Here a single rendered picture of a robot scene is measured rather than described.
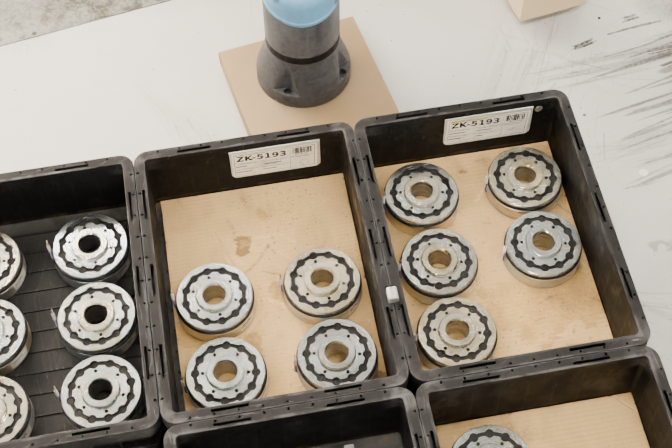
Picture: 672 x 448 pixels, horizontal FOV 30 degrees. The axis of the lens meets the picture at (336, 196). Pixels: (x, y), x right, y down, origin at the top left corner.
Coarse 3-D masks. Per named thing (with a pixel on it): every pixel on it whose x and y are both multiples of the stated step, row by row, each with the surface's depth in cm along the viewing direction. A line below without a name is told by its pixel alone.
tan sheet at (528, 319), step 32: (448, 160) 179; (480, 160) 179; (480, 192) 176; (480, 224) 173; (480, 256) 170; (480, 288) 168; (512, 288) 168; (544, 288) 167; (576, 288) 167; (416, 320) 165; (512, 320) 165; (544, 320) 165; (576, 320) 165; (512, 352) 162
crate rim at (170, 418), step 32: (320, 128) 170; (352, 128) 170; (352, 160) 167; (384, 288) 156; (160, 320) 155; (160, 352) 154; (160, 384) 150; (352, 384) 149; (384, 384) 149; (192, 416) 147
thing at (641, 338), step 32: (512, 96) 173; (544, 96) 173; (576, 128) 170; (384, 224) 162; (608, 224) 161; (384, 256) 159; (640, 320) 153; (416, 352) 152; (544, 352) 151; (576, 352) 151; (416, 384) 151
